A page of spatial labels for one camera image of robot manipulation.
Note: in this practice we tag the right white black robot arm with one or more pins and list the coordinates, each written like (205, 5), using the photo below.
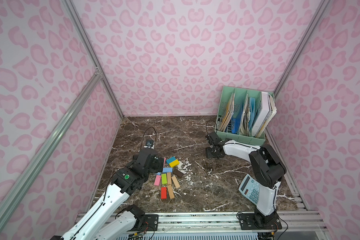
(267, 167)

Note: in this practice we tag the red block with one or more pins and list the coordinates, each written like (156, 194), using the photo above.
(164, 193)

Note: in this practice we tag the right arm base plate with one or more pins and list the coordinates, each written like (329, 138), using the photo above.
(257, 221)

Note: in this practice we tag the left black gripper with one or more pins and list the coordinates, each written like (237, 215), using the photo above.
(155, 163)

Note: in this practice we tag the blue mesh folder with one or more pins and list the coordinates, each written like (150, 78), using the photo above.
(236, 119)

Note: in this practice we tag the light blue calculator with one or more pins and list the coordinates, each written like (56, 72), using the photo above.
(250, 189)

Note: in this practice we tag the wooden block upright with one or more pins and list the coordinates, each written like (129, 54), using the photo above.
(169, 178)

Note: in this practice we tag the wooden block tilted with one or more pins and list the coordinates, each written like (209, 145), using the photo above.
(175, 182)

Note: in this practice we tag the yellow block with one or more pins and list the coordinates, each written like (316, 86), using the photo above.
(174, 163)

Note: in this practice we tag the aluminium mounting rail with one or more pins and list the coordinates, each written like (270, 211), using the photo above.
(227, 222)

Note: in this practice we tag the green desktop file organizer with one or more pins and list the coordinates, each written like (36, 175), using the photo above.
(250, 99)

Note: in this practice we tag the white binder folder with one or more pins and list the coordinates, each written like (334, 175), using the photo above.
(262, 114)

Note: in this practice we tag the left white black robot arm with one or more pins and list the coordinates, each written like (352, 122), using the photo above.
(122, 185)

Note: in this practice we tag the blue block centre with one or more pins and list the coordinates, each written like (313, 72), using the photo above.
(167, 170)

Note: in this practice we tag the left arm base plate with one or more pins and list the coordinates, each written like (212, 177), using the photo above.
(149, 221)

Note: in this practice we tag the pink block lower left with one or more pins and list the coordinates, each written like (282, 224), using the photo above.
(158, 180)

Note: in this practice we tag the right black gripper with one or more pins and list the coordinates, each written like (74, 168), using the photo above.
(214, 143)

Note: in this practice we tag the wooden block bottom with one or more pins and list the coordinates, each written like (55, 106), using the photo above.
(170, 191)

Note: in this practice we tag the dark brown block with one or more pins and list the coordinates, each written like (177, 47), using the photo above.
(178, 173)

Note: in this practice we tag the green block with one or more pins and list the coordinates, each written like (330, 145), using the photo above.
(164, 179)

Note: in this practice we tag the teal block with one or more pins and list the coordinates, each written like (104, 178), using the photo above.
(170, 160)

